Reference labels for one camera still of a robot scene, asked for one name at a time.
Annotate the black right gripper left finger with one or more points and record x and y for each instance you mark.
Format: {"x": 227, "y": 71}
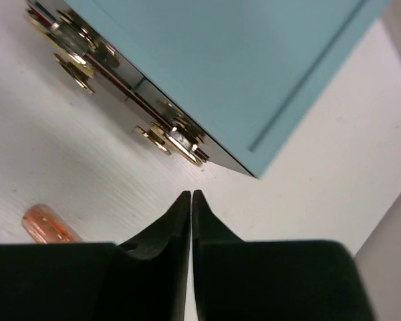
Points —
{"x": 143, "y": 278}

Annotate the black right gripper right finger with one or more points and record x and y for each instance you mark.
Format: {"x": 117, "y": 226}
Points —
{"x": 271, "y": 280}

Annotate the blue top drawer box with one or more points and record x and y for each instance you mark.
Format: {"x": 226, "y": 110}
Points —
{"x": 244, "y": 72}

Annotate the orange correction tape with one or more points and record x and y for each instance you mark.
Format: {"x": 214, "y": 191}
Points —
{"x": 44, "y": 226}

